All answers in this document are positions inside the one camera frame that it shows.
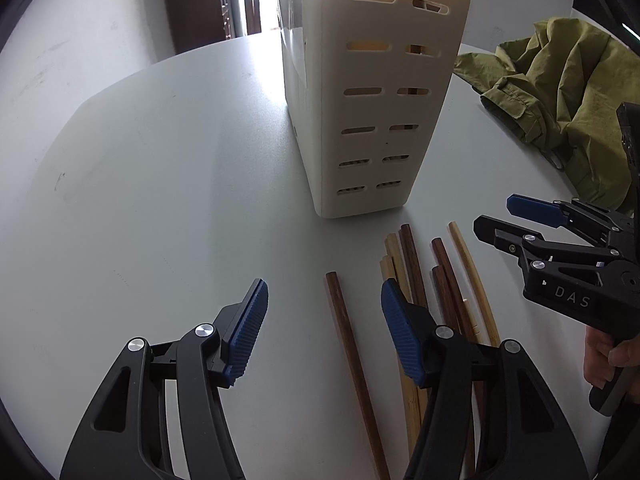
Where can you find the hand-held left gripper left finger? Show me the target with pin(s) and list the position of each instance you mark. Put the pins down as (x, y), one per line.
(247, 325)

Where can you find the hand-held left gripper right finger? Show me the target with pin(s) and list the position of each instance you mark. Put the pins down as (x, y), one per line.
(402, 330)

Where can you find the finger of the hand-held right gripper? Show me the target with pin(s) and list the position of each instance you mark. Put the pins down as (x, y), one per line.
(530, 207)
(505, 235)

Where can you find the white slotted utensil holder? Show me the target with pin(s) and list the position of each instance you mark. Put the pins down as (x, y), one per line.
(320, 110)

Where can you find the person's right hand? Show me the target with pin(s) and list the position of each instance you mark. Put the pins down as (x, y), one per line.
(597, 355)

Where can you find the olive green jacket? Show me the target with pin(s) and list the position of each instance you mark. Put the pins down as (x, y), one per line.
(565, 90)

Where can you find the brown wooden wardrobe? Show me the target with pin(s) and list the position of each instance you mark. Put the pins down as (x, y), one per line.
(192, 5)

